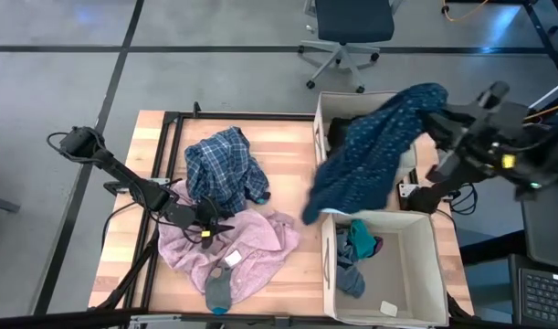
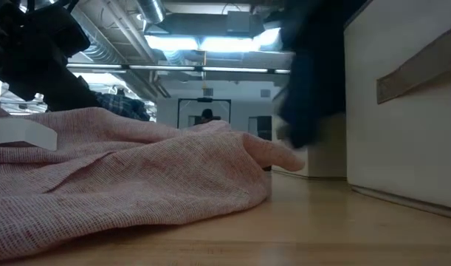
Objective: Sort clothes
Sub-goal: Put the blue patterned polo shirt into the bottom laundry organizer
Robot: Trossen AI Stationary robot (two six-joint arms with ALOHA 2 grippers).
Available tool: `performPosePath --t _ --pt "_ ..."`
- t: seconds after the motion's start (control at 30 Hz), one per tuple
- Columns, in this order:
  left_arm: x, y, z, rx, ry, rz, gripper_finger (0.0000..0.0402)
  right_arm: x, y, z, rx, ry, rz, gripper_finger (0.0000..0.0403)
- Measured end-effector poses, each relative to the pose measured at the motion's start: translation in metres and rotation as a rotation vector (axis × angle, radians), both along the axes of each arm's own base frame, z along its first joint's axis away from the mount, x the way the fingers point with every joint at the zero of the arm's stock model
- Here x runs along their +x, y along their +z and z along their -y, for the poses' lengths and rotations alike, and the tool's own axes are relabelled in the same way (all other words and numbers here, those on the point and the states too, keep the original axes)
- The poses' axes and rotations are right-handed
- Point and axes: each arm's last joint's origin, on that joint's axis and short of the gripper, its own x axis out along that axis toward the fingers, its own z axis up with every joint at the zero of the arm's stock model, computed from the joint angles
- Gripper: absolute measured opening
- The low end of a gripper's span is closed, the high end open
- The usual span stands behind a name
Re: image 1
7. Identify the navy dotted shirt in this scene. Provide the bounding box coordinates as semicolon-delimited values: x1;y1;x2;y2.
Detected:
300;81;449;226

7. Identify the black keyboard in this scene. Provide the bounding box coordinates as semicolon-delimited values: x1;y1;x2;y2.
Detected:
509;254;558;328

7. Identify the pink shirt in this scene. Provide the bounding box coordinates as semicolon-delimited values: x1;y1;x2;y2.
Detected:
157;180;301;305

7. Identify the grey sock teal toe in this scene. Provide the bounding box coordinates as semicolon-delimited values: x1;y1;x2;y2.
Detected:
204;266;234;316

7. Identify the white cable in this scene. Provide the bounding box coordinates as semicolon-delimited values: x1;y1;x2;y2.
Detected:
529;76;558;111

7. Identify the office chair blue seat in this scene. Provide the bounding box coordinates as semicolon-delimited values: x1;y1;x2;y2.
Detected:
299;0;396;95

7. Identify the black foreground bar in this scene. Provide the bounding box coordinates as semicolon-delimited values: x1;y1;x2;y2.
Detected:
0;307;148;329

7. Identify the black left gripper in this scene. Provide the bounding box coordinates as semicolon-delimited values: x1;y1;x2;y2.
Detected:
194;196;237;250

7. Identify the grey furniture leg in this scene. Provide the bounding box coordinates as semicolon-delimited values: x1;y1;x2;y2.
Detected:
0;194;22;214

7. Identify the blue plaid shirt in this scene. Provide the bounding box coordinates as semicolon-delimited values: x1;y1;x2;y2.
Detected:
184;126;270;215

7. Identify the black aluminium table frame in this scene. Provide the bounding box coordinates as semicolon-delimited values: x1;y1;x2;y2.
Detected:
90;101;419;328

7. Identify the black garment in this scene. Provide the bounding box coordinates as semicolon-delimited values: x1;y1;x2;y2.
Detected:
327;116;353;148

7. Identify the beige fabric storage bin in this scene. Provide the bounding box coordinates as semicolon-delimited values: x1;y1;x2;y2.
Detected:
321;209;449;328
312;90;419;190

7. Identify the yellow cable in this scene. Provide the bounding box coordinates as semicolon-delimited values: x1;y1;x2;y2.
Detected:
441;0;490;23
524;99;558;122

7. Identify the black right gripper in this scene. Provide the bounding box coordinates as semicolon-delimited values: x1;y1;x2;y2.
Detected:
425;80;534;184

